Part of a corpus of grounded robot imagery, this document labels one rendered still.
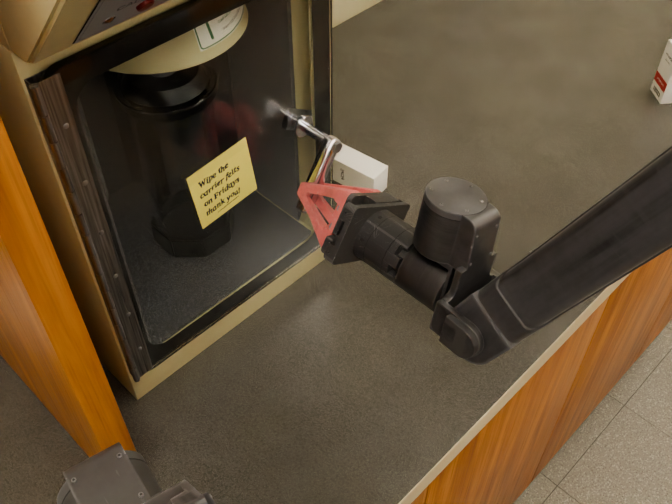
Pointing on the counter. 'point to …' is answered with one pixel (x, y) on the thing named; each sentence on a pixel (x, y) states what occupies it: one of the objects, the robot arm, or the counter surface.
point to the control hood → (43, 25)
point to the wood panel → (48, 321)
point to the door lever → (330, 145)
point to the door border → (92, 217)
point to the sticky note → (222, 183)
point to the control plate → (110, 15)
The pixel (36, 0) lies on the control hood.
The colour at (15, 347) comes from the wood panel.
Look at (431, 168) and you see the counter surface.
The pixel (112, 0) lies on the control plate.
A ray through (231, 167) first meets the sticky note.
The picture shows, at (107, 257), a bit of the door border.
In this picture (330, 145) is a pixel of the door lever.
